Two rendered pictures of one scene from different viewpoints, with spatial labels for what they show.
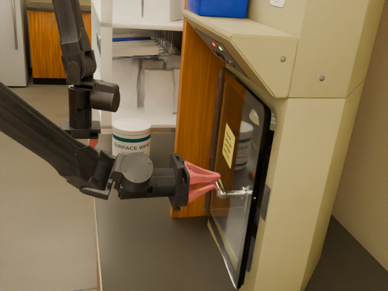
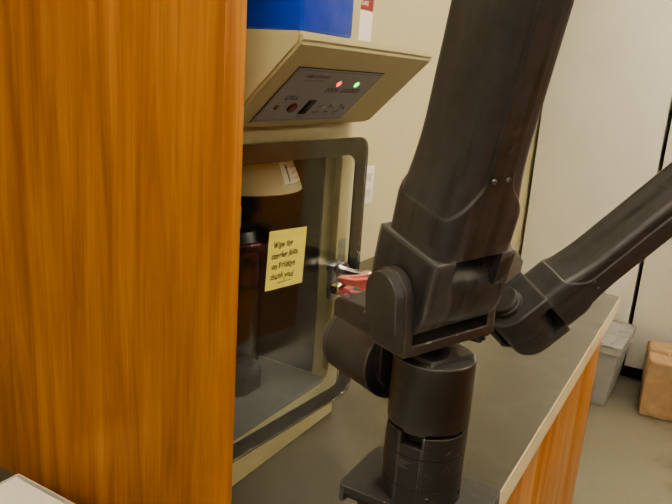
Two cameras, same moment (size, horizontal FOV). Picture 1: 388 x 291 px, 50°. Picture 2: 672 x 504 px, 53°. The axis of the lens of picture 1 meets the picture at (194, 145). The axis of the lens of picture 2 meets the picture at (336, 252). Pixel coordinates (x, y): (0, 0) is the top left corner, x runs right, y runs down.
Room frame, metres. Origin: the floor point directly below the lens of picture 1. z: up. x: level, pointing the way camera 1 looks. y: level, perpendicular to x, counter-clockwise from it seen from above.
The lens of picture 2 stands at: (1.37, 0.56, 1.47)
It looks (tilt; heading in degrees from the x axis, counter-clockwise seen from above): 15 degrees down; 226
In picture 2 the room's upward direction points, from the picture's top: 4 degrees clockwise
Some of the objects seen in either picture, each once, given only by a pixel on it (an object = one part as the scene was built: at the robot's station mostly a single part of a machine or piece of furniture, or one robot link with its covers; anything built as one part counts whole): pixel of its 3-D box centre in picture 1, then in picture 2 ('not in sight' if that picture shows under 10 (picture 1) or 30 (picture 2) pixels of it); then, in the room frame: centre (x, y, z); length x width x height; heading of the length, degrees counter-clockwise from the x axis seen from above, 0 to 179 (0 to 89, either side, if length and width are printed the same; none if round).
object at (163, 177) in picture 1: (163, 182); not in sight; (0.73, 0.05, 1.20); 0.07 x 0.07 x 0.10; 17
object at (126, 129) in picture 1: (131, 143); not in sight; (1.33, 0.22, 1.02); 0.13 x 0.13 x 0.15
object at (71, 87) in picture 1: (82, 96); (425, 381); (1.02, 0.30, 1.27); 0.07 x 0.06 x 0.07; 81
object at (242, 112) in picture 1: (230, 172); (294, 292); (0.82, -0.09, 1.19); 0.30 x 0.01 x 0.40; 13
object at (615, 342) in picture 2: not in sight; (562, 350); (-1.75, -0.95, 0.17); 0.60 x 0.42 x 0.33; 105
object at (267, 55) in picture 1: (228, 48); (332, 84); (0.81, -0.05, 1.46); 0.32 x 0.11 x 0.10; 17
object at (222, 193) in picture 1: (226, 185); (344, 279); (0.74, -0.07, 1.20); 0.10 x 0.05 x 0.03; 13
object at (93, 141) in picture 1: (84, 143); not in sight; (1.02, 0.29, 1.14); 0.07 x 0.07 x 0.09; 17
